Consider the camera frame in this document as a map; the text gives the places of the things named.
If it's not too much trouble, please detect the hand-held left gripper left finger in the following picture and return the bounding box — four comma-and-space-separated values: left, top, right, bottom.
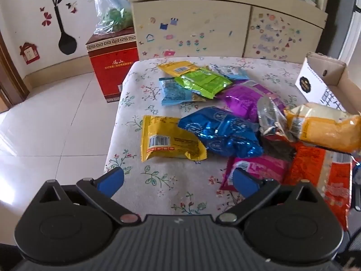
38, 167, 139, 226

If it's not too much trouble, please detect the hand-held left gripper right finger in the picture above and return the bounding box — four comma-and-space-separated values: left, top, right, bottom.
216, 168, 323, 226

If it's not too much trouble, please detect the pink snack packet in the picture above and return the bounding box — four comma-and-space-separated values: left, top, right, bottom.
219, 155, 291, 191

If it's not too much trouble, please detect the orange red snack packet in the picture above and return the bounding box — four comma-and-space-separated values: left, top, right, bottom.
283, 144, 353, 229

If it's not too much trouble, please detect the dark brown snack packet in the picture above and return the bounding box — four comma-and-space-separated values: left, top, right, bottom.
261, 135, 296, 161

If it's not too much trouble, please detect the cream croissant snack packet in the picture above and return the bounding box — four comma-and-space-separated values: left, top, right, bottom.
283, 102, 361, 153

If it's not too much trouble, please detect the blue foil snack packet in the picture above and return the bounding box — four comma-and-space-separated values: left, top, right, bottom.
178, 106, 264, 159

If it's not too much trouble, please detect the silver foil snack packet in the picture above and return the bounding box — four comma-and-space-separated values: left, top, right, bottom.
257, 96, 295, 143

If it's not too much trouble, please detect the yellow snack packet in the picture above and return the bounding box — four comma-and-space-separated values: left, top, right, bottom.
140, 115, 208, 163
157, 61, 201, 81

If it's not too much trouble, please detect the purple foil snack packet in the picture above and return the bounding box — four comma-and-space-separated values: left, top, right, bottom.
216, 80, 285, 123

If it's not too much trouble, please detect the white cardboard box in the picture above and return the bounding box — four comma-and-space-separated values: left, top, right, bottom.
295, 51, 361, 116

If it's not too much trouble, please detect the small light blue snack packet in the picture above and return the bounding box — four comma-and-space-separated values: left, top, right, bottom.
159, 77, 208, 106

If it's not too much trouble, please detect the green snack packet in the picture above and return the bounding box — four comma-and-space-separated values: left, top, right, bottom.
174, 68, 233, 100

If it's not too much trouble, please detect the light blue white snack packet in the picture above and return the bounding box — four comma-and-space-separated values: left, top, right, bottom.
209, 64, 250, 81

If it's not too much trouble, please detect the floral tablecloth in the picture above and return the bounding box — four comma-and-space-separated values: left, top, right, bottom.
104, 56, 361, 218

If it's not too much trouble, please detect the red carton box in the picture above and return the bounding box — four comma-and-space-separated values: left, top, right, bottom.
85, 26, 140, 104

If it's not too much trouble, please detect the brown wooden door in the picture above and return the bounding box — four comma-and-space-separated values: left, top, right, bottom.
0, 31, 30, 108

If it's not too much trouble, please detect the clear plastic bag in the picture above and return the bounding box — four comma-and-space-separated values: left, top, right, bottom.
93, 0, 134, 36

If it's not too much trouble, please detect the beige cabinet with stickers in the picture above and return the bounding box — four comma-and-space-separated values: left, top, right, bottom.
125, 0, 329, 63

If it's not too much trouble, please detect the black vase wall sticker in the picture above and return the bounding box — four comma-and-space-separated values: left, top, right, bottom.
36, 0, 78, 55

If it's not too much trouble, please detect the red house wall sticker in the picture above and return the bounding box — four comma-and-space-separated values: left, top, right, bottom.
19, 42, 40, 63

